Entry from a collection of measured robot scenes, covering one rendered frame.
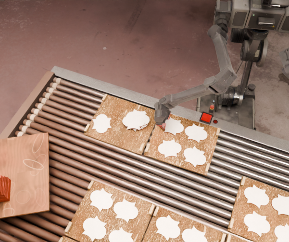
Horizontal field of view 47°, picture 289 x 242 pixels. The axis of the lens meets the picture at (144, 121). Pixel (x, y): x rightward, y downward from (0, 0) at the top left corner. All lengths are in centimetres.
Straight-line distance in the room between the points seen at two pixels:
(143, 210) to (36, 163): 69
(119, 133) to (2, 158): 73
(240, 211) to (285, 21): 114
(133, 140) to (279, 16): 115
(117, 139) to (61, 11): 271
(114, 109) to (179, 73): 155
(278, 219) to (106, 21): 313
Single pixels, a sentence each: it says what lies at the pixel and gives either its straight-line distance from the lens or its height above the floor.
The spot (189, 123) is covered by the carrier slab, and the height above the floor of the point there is 94.
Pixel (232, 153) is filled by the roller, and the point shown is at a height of 91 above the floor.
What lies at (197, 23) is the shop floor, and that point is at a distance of 429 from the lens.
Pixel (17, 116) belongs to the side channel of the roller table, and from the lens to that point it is 241.
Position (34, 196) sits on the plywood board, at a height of 104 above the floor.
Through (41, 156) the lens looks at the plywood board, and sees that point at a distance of 209.
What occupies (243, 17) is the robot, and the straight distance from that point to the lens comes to 216.
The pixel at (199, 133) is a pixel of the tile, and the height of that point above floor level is 95.
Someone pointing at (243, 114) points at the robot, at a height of 24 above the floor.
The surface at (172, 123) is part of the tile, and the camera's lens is 221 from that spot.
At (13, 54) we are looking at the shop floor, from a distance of 421.
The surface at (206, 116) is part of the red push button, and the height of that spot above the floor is 93.
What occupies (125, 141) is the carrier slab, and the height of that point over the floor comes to 94.
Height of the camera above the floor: 283
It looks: 58 degrees down
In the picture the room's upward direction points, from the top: 2 degrees counter-clockwise
